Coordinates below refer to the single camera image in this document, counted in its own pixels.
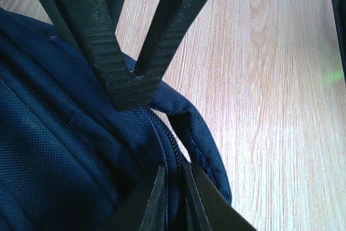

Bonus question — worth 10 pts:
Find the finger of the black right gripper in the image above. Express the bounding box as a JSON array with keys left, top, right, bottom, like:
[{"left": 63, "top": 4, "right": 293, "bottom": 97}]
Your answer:
[
  {"left": 101, "top": 0, "right": 207, "bottom": 80},
  {"left": 39, "top": 0, "right": 159, "bottom": 111}
]

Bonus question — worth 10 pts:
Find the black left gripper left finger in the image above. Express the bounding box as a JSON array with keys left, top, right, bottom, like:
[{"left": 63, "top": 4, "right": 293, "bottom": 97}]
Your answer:
[{"left": 99, "top": 166, "right": 165, "bottom": 231}]

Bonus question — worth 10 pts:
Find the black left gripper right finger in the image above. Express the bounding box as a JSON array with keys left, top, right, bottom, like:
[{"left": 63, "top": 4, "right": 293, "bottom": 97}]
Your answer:
[{"left": 185, "top": 163, "right": 255, "bottom": 231}]

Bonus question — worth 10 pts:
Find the navy blue student backpack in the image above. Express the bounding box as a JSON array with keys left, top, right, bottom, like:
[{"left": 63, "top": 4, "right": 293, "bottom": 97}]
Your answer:
[{"left": 1, "top": 10, "right": 232, "bottom": 230}]

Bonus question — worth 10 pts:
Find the black aluminium frame rail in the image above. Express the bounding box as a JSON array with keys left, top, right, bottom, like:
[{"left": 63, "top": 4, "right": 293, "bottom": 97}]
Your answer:
[{"left": 332, "top": 0, "right": 346, "bottom": 75}]

